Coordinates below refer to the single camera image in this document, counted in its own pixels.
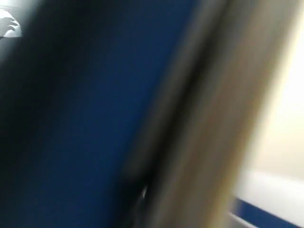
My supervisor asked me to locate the blue ring binder notebook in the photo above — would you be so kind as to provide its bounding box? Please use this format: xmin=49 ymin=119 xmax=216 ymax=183
xmin=0 ymin=0 xmax=198 ymax=228

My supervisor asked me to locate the person's bare hand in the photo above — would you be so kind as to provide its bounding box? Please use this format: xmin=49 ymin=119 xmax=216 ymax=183
xmin=0 ymin=9 xmax=22 ymax=38

